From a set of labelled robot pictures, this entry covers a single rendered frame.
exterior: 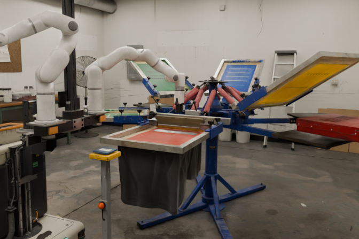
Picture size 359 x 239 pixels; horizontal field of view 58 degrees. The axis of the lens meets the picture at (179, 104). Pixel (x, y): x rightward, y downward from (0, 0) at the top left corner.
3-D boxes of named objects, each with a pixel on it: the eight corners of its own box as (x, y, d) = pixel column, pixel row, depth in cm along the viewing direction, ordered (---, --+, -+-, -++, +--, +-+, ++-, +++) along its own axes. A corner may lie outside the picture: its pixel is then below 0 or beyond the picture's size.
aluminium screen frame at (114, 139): (182, 154, 185) (182, 147, 185) (99, 143, 209) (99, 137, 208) (221, 130, 257) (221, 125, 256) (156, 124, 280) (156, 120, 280)
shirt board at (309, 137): (356, 149, 234) (357, 138, 233) (326, 157, 211) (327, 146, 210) (226, 122, 341) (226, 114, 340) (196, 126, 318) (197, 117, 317)
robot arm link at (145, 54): (124, 55, 222) (118, 55, 235) (147, 75, 231) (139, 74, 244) (139, 37, 225) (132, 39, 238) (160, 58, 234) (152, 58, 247)
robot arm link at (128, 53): (131, 38, 220) (122, 40, 236) (86, 71, 209) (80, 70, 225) (142, 56, 225) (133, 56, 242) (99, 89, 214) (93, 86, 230)
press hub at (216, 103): (223, 216, 314) (226, 78, 298) (186, 209, 330) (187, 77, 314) (233, 201, 350) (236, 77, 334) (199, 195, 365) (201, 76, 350)
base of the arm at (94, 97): (78, 112, 219) (77, 89, 217) (89, 109, 230) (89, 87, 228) (96, 113, 213) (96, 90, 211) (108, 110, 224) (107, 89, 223)
